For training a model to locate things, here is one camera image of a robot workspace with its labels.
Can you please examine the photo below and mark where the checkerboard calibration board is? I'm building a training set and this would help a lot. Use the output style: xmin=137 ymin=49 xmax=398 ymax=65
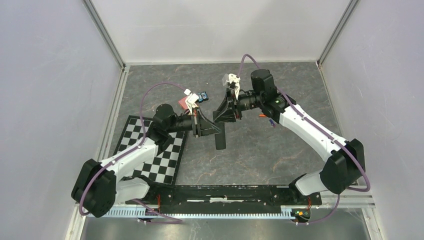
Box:
xmin=114 ymin=115 xmax=191 ymax=186

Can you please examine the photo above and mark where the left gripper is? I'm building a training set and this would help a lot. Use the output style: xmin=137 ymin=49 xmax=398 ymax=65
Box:
xmin=166 ymin=107 xmax=222 ymax=138

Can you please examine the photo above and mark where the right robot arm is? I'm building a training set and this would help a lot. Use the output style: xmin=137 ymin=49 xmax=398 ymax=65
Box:
xmin=213 ymin=69 xmax=371 ymax=204

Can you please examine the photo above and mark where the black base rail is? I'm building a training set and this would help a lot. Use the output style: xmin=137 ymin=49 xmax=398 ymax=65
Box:
xmin=141 ymin=184 xmax=322 ymax=214

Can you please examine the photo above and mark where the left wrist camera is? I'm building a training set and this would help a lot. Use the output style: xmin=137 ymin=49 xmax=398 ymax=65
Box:
xmin=184 ymin=88 xmax=199 ymax=113

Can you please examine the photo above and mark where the white cable comb strip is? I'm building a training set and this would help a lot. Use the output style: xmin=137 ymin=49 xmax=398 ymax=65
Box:
xmin=104 ymin=205 xmax=310 ymax=220

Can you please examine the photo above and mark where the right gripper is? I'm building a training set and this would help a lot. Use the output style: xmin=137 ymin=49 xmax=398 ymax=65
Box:
xmin=214 ymin=88 xmax=264 ymax=123

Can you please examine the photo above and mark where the red yellow small box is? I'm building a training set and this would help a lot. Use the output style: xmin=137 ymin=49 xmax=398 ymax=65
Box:
xmin=178 ymin=96 xmax=189 ymax=111

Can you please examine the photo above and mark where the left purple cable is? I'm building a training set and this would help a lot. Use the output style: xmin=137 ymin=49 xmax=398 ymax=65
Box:
xmin=78 ymin=82 xmax=188 ymax=217

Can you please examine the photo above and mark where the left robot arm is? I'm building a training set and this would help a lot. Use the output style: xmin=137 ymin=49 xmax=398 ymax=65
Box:
xmin=71 ymin=104 xmax=223 ymax=218

